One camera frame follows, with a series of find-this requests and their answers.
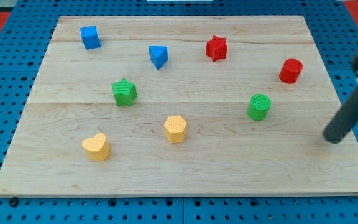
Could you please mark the blue cube block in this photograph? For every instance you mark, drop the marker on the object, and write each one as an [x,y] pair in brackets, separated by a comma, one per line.
[90,38]

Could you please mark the green star block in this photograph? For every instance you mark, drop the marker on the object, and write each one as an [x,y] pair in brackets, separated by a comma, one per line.
[124,92]

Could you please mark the dark grey cylindrical stylus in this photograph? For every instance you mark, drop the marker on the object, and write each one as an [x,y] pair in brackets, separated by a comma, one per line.
[344,120]

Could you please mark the yellow hexagon block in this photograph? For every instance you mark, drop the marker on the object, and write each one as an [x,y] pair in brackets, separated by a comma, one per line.
[175,129]

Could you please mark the red star block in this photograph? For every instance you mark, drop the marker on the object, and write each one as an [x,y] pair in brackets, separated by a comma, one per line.
[216,48]

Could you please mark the red cylinder block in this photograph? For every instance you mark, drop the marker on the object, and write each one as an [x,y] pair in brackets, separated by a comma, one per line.
[290,71]

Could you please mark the light wooden board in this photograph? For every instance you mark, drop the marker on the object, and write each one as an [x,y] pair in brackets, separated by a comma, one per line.
[224,154]

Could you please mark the yellow heart block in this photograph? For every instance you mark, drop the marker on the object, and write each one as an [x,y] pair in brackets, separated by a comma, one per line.
[97,147]

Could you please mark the blue triangle block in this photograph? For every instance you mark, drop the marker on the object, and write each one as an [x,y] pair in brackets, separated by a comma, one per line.
[158,55]

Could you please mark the green cylinder block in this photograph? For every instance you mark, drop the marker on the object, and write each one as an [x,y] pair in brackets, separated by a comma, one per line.
[258,107]

